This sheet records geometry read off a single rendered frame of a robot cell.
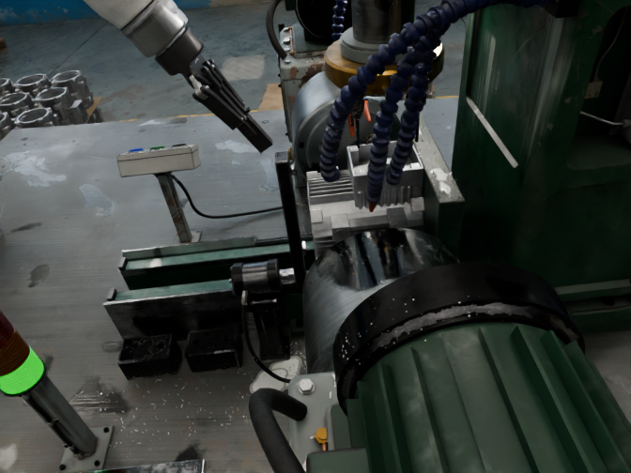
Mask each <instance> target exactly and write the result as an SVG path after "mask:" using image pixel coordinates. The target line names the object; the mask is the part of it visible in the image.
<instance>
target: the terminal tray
mask: <svg viewBox="0 0 631 473"><path fill-rule="evenodd" d="M396 142H397V141H393V142H390V143H389V145H388V148H389V153H388V154H387V162H386V168H387V167H388V166H390V160H391V159H392V154H393V153H394V149H395V148H396ZM371 145H372V144H369V145H360V148H357V146H356V145H353V146H347V147H346V153H347V166H348V171H349V174H350V179H351V184H352V188H353V192H354V204H355V207H357V208H358V209H362V207H363V206H365V208H367V209H368V208H369V202H368V201H367V200H366V198H365V197H366V193H367V192H366V185H367V172H368V170H369V168H368V165H369V162H370V160H369V157H370V155H371V152H370V148H371ZM353 147H355V148H356V150H352V149H351V148H353ZM416 152H417V151H416V149H415V147H414V145H413V147H412V148H411V149H410V156H409V157H408V162H407V163H406V166H405V168H404V169H403V174H402V175H401V182H400V184H398V185H396V186H392V185H390V184H388V183H387V181H386V176H384V181H383V188H382V192H381V194H380V200H379V201H378V202H377V203H376V206H375V208H376V207H377V205H379V206H380V207H383V205H387V206H390V205H391V204H394V205H395V206H397V203H400V204H401V205H403V204H404V203H405V202H408V204H410V199H411V198H419V197H422V189H423V165H422V163H421V160H420V158H419V156H418V154H417V153H416ZM413 164H418V166H416V167H415V166H413ZM358 170H361V171H362V172H361V173H357V171H358Z"/></svg>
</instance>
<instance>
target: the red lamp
mask: <svg viewBox="0 0 631 473"><path fill-rule="evenodd" d="M13 333H14V327H13V325H12V324H11V322H10V321H9V320H8V318H7V317H6V316H5V315H4V313H3V312H2V311H1V309H0V349H1V348H2V347H3V346H5V345H6V344H7V343H8V342H9V340H10V339H11V337H12V335H13Z"/></svg>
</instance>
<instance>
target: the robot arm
mask: <svg viewBox="0 0 631 473"><path fill-rule="evenodd" d="M84 1H85V2H86V3H87V4H88V5H89V6H90V7H91V8H92V9H93V10H94V11H96V12H97V13H98V14H99V15H100V16H101V17H102V18H103V19H105V20H107V21H109V22H110V23H112V24H113V25H114V26H115V27H117V28H118V29H119V30H121V32H122V34H123V35H124V36H125V37H127V38H128V39H129V40H130V41H131V42H132V43H133V44H134V46H135V47H136V48H137V49H138V50H139V51H140V52H141V53H142V54H143V55H144V56H145V57H152V56H153V55H156V56H155V58H154V59H155V60H156V61H157V63H158V64H159V65H160V66H161V67H162V68H163V69H164V70H165V71H166V72H167V73H168V74H169V75H171V76H174V75H177V74H178V73H181V74H182V75H183V76H184V78H185V79H186V81H187V82H188V84H189V85H190V86H191V87H192V88H193V89H194V90H195V92H193V93H192V97H193V98H194V99H195V100H197V101H199V102H200V103H202V104H204V105H205V106H206V107H207V108H208V109H209V110H210V111H212V112H213V113H214V114H215V115H216V116H218V117H219V118H220V119H221V120H222V121H223V122H224V123H225V124H226V125H227V126H228V127H229V128H230V129H231V130H234V129H235V128H237V129H238V130H239V131H240V132H241V133H242V134H243V135H244V136H245V137H246V138H247V140H248V141H249V142H250V143H251V144H252V145H253V146H254V147H255V148H256V149H257V150H258V151H259V152H260V153H262V152H263V151H265V150H266V149H268V148H269V147H270V146H272V139H271V138H270V137H269V136H268V135H267V134H266V132H265V131H264V130H263V129H262V128H261V127H260V126H259V125H258V124H257V122H256V121H255V120H254V119H253V118H252V117H251V116H250V114H249V112H250V111H251V109H250V107H248V108H246V109H245V108H244V107H245V106H246V105H245V103H244V102H243V100H242V99H241V98H240V97H239V95H238V94H237V92H236V91H235V90H234V88H233V87H232V86H231V84H230V83H229V82H228V81H227V80H226V79H225V78H224V76H223V75H222V73H221V72H220V71H219V69H218V67H217V66H216V64H215V63H214V61H213V60H212V59H211V58H210V59H209V60H206V59H205V58H204V57H203V56H202V55H201V54H200V53H201V52H202V50H203V48H204V43H203V42H202V40H201V39H200V38H199V37H198V36H197V35H195V33H194V32H193V31H192V29H191V28H190V27H189V26H186V27H184V26H185V25H186V23H187V21H188V17H186V16H185V15H184V13H183V12H182V11H181V10H180V9H179V7H178V6H177V5H176V4H175V3H174V1H173V0H84Z"/></svg>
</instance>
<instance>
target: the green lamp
mask: <svg viewBox="0 0 631 473"><path fill-rule="evenodd" d="M43 370H44V367H43V363H42V361H41V360H40V359H39V357H38V356H37V355H36V353H35V352H34V351H33V350H32V348H31V347H30V353H29V356H28V358H27V360H26V361H25V362H24V364H23V365H22V366H21V367H19V368H18V369H17V370H15V371H14V372H12V373H10V374H7V375H4V376H0V389H1V390H2V391H3V392H5V393H8V394H16V393H20V392H23V391H25V390H27V389H29V388H31V387H32V386H34V385H35V384H36V383H37V382H38V380H39V379H40V377H41V376H42V373H43Z"/></svg>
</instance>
